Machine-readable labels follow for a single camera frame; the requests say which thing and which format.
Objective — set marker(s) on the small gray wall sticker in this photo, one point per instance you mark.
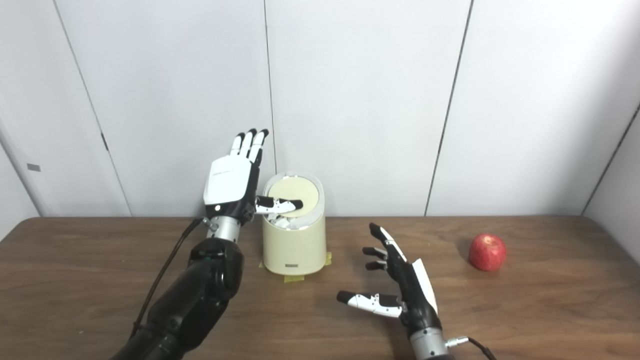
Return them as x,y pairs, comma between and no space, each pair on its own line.
33,167

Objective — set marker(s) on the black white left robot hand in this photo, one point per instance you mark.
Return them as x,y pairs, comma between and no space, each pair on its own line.
230,180

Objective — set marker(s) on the red apple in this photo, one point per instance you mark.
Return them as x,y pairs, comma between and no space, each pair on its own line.
487,252

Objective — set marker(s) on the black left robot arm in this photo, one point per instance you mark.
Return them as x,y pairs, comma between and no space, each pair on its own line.
195,300

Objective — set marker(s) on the black wall panel hinge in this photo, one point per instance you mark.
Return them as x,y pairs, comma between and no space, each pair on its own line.
104,141

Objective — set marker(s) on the cream-colored bin body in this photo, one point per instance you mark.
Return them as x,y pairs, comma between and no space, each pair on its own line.
294,247

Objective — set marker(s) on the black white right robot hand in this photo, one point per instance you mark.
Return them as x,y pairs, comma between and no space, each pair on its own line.
412,295

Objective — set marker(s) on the cream round bin lid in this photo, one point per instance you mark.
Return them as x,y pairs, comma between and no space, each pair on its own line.
300,190

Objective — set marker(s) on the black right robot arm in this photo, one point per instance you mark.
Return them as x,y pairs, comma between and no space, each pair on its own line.
430,346

